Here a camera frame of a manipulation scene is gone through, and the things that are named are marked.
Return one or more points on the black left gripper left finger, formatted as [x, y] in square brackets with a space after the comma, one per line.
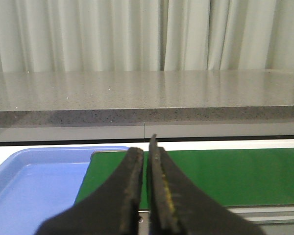
[112, 209]

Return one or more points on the grey stone counter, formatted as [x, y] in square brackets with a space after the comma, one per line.
[108, 106]

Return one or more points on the green conveyor belt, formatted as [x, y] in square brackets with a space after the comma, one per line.
[233, 177]

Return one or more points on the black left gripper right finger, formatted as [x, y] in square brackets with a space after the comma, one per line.
[178, 207]

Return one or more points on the white pleated curtain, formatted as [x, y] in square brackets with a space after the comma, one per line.
[145, 35]

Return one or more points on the blue plastic tray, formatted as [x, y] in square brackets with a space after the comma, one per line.
[38, 183]

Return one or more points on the aluminium conveyor frame rail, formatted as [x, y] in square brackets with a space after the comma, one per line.
[274, 220]

